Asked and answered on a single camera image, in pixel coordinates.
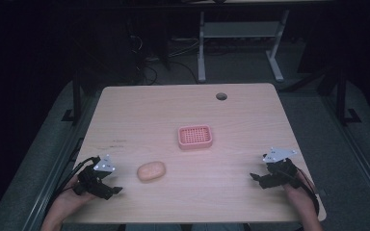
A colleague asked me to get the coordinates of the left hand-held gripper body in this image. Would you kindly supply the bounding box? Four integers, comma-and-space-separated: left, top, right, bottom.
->
73, 154, 117, 201

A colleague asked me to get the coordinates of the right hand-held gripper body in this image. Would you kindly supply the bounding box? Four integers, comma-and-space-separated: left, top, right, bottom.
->
258, 146, 303, 191

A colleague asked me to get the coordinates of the pink soap dish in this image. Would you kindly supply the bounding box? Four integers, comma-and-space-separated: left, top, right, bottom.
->
176, 124, 214, 151

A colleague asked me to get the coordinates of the person's right hand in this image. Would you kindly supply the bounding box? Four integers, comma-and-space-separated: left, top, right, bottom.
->
282, 170, 318, 213

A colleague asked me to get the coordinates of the person's left hand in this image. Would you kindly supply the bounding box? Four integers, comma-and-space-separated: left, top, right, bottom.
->
51, 174, 94, 222

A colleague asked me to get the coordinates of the black metal stand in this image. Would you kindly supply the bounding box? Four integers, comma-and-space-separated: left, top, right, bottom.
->
61, 68, 93, 124
321, 65, 362, 126

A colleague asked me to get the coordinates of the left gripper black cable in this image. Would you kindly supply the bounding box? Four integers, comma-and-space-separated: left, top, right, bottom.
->
43, 156, 101, 219

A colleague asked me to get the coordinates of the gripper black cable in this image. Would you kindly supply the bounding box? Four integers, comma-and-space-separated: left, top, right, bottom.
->
43, 156, 101, 219
293, 167, 321, 218

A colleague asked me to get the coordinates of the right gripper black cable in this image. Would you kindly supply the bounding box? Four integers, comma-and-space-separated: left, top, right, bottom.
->
293, 167, 321, 218

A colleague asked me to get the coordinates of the white metal table frame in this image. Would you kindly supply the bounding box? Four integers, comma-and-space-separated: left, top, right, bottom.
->
197, 9, 291, 84

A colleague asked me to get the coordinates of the bundle of floor cables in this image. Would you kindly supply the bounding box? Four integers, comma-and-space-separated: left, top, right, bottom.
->
126, 33, 203, 86

